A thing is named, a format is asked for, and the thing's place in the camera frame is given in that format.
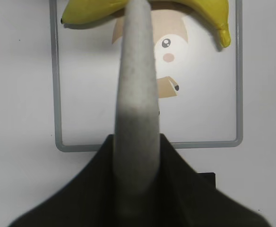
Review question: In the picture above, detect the grey-rimmed deer cutting board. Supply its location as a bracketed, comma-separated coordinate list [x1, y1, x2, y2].
[49, 0, 243, 152]

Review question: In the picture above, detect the yellow plastic banana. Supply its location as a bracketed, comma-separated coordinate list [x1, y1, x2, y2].
[60, 0, 231, 48]

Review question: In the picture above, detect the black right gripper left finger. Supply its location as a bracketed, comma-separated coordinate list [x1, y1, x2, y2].
[10, 135, 117, 227]

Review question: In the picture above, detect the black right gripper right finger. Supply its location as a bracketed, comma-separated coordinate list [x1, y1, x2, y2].
[158, 134, 270, 227]

